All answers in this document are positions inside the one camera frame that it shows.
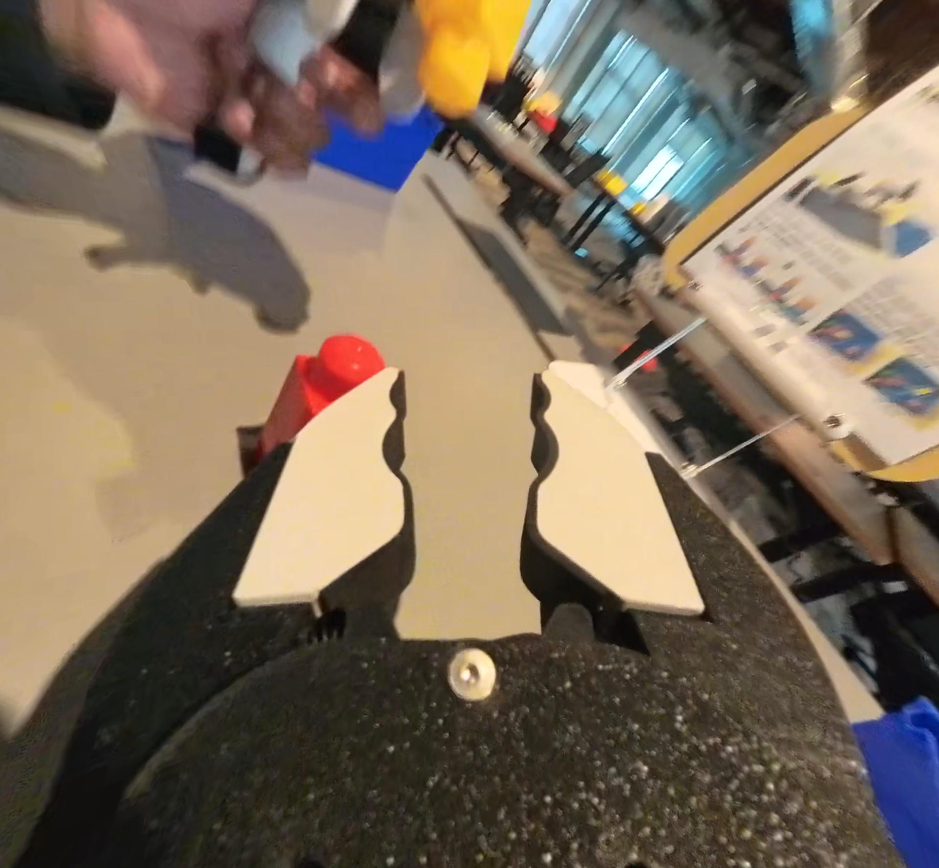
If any wooden instruction poster board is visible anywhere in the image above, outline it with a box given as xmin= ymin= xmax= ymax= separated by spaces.
xmin=660 ymin=64 xmax=939 ymax=485

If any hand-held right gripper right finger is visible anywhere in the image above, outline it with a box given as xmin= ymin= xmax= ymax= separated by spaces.
xmin=521 ymin=359 xmax=707 ymax=638

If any person's left forearm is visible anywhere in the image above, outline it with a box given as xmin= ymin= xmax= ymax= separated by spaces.
xmin=0 ymin=0 xmax=118 ymax=131

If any yellow single-stud block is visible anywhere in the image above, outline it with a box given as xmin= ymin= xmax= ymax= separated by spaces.
xmin=413 ymin=0 xmax=541 ymax=120

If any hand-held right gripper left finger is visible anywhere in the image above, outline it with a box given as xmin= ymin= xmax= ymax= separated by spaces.
xmin=232 ymin=366 xmax=417 ymax=638

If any blue plastic item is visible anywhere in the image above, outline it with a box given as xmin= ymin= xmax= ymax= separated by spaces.
xmin=850 ymin=695 xmax=939 ymax=868

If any person's left hand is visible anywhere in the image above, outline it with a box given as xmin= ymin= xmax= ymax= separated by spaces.
xmin=40 ymin=0 xmax=386 ymax=175

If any red single-stud block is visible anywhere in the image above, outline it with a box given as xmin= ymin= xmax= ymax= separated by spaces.
xmin=253 ymin=334 xmax=388 ymax=471

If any black desk cable cover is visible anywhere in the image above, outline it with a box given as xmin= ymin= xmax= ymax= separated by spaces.
xmin=453 ymin=213 xmax=572 ymax=339

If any blue storage bin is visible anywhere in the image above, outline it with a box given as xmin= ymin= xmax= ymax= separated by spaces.
xmin=312 ymin=105 xmax=446 ymax=192

